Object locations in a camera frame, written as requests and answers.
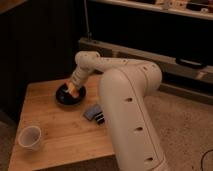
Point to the clear plastic cup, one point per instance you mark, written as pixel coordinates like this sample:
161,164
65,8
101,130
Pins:
30,138

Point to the black striped block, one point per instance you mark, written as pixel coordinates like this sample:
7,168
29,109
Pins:
99,118

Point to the orange pepper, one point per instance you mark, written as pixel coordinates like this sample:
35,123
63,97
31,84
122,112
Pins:
71,88

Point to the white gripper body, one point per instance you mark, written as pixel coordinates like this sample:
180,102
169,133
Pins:
78,82

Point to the thin metal pole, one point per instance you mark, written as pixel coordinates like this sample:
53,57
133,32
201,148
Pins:
88,32

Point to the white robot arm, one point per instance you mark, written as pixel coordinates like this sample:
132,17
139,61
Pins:
122,88

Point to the black ceramic bowl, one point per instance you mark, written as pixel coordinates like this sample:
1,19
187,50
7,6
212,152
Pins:
63,97

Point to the long grey baseboard shelf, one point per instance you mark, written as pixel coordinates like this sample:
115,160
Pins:
166,63

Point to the wooden folding table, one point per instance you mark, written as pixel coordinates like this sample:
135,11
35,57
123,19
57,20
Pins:
67,136

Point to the upper wooden shelf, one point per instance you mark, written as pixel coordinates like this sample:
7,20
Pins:
177,7

